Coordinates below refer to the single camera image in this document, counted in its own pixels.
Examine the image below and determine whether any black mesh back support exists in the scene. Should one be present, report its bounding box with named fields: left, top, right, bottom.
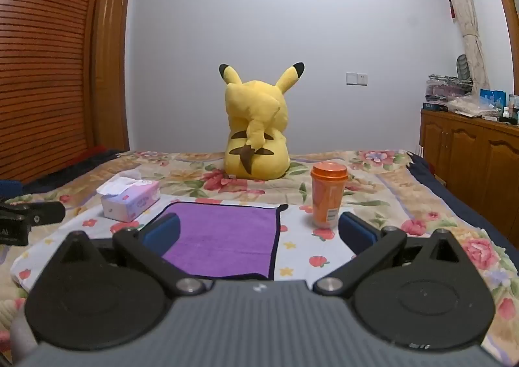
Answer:
left=456, top=54, right=472, bottom=80

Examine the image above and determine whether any wooden cabinet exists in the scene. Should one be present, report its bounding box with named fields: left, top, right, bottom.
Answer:
left=419, top=107, right=519, bottom=239

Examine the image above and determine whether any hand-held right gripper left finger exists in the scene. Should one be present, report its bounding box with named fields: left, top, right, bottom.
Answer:
left=59, top=212, right=207, bottom=300

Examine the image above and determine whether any blue printed box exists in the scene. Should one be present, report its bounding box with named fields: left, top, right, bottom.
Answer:
left=479, top=88, right=508, bottom=121

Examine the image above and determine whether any white fruit print cloth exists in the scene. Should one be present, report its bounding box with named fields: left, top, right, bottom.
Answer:
left=11, top=196, right=366, bottom=287

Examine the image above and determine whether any stack of folded bags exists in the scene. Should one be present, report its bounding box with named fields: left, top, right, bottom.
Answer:
left=423, top=74, right=474, bottom=113

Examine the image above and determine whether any cream lace curtain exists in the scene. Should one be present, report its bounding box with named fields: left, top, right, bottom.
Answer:
left=429, top=0, right=490, bottom=83

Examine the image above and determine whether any dark blue blanket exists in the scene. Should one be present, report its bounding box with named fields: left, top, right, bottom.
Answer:
left=406, top=151, right=519, bottom=251

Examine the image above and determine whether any purple towel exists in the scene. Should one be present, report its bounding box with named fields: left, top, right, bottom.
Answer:
left=161, top=202, right=289, bottom=281

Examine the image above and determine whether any pink tissue box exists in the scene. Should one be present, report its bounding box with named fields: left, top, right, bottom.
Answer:
left=96, top=171, right=161, bottom=223

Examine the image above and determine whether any yellow plush toy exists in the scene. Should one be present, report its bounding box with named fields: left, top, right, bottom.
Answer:
left=219, top=62, right=306, bottom=180

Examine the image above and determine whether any orange plastic bottle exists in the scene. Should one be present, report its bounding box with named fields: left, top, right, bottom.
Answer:
left=310, top=161, right=349, bottom=230

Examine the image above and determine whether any floral bed sheet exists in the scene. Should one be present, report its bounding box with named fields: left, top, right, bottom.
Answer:
left=0, top=149, right=519, bottom=367

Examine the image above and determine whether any wooden door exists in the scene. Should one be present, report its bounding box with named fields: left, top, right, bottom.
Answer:
left=91, top=0, right=132, bottom=153

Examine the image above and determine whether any wooden louvered wardrobe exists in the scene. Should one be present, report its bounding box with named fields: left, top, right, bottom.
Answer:
left=0, top=0, right=111, bottom=186

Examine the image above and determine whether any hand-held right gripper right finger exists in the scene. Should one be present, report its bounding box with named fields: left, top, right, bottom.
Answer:
left=312, top=211, right=463, bottom=299

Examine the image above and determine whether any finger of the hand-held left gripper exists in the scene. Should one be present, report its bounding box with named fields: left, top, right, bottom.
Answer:
left=0, top=201, right=66, bottom=226

